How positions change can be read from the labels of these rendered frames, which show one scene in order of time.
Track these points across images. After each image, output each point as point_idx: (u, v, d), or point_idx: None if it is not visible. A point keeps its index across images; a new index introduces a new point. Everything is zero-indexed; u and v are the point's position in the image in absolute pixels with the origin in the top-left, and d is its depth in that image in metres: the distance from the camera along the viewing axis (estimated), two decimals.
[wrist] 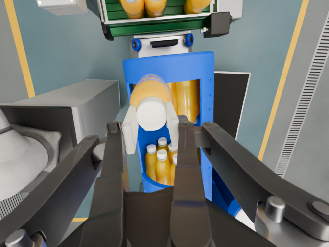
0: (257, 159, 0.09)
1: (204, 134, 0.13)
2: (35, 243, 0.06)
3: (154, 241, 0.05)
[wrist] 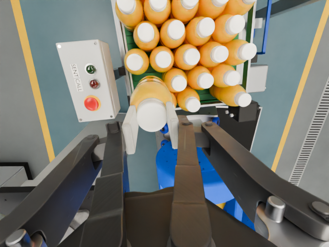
0: (257, 159, 0.09)
1: (204, 134, 0.13)
2: (35, 243, 0.06)
3: (154, 241, 0.05)
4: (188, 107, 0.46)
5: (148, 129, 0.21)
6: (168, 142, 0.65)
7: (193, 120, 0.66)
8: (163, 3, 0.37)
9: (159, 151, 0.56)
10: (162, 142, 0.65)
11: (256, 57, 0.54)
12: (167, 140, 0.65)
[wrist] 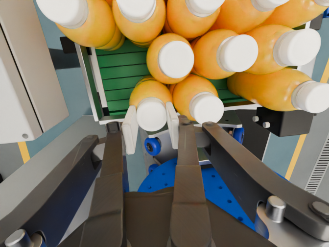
0: (258, 159, 0.09)
1: (205, 134, 0.13)
2: (35, 243, 0.06)
3: (154, 241, 0.05)
4: (197, 115, 0.21)
5: None
6: (157, 165, 0.40)
7: None
8: None
9: (141, 187, 0.31)
10: (149, 169, 0.41)
11: (321, 18, 0.29)
12: (156, 163, 0.40)
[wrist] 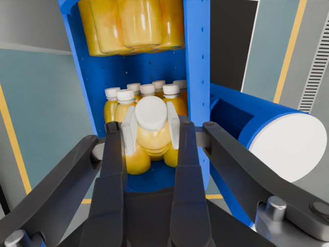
0: (258, 159, 0.09)
1: (205, 134, 0.13)
2: (34, 243, 0.06)
3: (154, 241, 0.05)
4: None
5: None
6: None
7: None
8: None
9: None
10: None
11: None
12: None
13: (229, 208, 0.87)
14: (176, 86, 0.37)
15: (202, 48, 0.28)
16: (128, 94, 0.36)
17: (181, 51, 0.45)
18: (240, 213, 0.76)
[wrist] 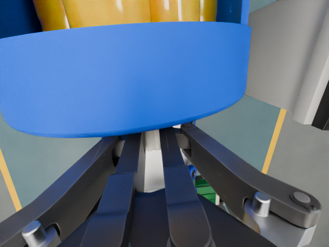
0: (238, 156, 0.09)
1: (183, 135, 0.14)
2: (48, 235, 0.07)
3: (154, 241, 0.05)
4: None
5: None
6: None
7: None
8: None
9: None
10: (193, 179, 0.46)
11: None
12: None
13: None
14: None
15: None
16: None
17: None
18: None
